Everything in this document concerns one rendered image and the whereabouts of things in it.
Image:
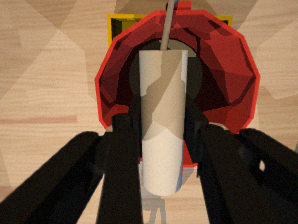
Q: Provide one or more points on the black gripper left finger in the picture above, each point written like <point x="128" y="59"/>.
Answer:
<point x="59" y="191"/>

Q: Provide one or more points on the yellow shallow tray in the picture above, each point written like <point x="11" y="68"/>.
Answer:
<point x="117" y="23"/>

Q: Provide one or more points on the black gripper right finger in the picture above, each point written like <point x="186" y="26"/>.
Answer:
<point x="231" y="193"/>

